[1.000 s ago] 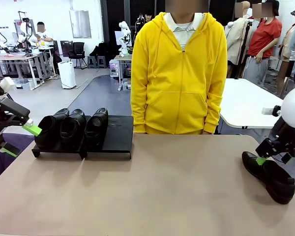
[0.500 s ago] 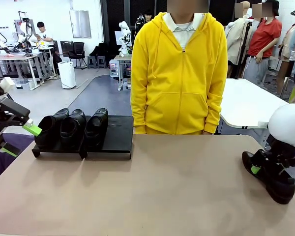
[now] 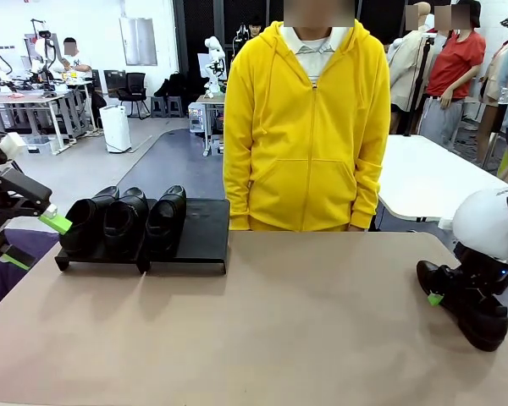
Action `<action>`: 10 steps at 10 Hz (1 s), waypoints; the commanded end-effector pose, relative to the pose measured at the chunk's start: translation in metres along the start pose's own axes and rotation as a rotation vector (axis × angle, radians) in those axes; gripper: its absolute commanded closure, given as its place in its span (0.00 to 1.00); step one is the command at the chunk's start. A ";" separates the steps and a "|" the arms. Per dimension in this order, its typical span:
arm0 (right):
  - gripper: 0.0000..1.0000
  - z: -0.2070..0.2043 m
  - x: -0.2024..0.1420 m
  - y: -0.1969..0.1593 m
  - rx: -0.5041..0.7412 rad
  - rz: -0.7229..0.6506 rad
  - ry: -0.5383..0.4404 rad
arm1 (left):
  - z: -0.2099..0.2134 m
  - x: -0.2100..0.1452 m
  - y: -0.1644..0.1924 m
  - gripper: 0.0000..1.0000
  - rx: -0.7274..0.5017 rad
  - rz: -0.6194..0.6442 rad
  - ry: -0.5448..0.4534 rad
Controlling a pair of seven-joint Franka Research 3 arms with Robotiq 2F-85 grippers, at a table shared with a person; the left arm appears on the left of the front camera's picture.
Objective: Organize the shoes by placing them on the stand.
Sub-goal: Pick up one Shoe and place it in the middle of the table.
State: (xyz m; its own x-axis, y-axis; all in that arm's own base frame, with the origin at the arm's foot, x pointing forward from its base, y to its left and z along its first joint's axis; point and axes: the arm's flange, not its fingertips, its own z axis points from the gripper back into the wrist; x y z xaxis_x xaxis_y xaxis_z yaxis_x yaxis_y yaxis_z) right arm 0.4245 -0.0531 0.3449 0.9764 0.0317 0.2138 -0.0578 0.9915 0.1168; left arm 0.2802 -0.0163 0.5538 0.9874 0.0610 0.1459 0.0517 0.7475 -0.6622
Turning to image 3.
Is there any background person in black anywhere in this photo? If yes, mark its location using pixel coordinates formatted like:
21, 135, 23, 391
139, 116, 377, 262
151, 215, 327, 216
245, 14, 266, 39

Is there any black office chair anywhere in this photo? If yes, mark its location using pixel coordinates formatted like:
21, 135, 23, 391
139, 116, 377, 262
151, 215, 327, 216
117, 72, 150, 119

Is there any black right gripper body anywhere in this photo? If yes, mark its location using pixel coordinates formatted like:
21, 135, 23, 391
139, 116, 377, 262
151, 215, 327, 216
451, 244, 508, 298

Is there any computer tower with lights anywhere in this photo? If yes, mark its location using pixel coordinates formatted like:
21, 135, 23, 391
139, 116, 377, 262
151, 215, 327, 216
188, 103, 207, 133

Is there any clear plastic storage box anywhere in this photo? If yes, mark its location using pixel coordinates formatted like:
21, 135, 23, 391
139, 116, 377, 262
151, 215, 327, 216
23, 135, 54, 156

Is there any white air purifier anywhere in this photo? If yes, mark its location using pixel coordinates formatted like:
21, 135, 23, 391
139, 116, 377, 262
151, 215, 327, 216
98, 105, 132, 154

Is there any white red background robot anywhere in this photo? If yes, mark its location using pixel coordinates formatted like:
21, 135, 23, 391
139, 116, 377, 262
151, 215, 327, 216
23, 17, 67, 92

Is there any person's left forearm yellow sleeve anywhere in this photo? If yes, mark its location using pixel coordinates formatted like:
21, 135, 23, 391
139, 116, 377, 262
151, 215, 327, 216
351, 143, 384, 229

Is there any black leather shoe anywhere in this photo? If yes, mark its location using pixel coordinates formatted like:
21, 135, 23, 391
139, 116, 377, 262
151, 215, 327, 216
415, 260, 508, 353
102, 187, 150, 259
145, 184, 188, 258
58, 185, 120, 257

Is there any white wall panel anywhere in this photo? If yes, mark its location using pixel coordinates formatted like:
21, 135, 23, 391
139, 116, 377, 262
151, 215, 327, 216
119, 17, 158, 67

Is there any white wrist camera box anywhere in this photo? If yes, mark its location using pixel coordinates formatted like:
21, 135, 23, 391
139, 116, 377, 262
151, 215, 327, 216
0, 131, 27, 157

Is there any black metal shoe stand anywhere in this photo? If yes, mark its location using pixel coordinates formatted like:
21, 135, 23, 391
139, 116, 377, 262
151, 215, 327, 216
53, 197, 159, 274
141, 197, 231, 276

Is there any white background desk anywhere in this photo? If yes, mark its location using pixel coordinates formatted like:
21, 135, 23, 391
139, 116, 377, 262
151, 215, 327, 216
0, 80, 97, 156

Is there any mannequin in beige coat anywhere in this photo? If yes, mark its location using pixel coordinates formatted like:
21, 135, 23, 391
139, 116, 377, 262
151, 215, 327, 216
387, 2, 439, 136

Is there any small background workbench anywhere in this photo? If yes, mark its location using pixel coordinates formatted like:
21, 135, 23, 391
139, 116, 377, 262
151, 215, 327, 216
194, 93, 225, 157

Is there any person in yellow hoodie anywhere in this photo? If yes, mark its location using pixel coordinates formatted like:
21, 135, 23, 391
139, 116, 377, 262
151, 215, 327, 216
222, 19, 391, 233

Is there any black tripod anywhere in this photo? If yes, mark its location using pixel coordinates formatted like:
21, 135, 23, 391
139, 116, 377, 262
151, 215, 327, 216
404, 36, 435, 139

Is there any mannequin in red t-shirt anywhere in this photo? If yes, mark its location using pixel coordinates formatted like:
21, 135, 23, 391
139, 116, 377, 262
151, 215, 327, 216
418, 0, 488, 149

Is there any mannequin with bucket hat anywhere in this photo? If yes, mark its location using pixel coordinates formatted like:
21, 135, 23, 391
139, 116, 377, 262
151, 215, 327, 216
476, 8, 508, 170

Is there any seated person white t-shirt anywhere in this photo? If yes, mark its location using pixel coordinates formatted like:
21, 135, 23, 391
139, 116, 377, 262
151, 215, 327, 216
52, 36, 95, 81

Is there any white table with metal legs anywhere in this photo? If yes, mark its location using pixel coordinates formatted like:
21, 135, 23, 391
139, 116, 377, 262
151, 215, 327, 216
376, 134, 508, 232

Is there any black bag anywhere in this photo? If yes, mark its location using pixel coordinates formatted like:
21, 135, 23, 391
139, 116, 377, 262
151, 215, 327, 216
153, 72, 187, 101

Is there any person's right forearm yellow sleeve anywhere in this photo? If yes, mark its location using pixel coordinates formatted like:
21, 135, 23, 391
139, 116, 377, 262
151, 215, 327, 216
223, 139, 255, 229

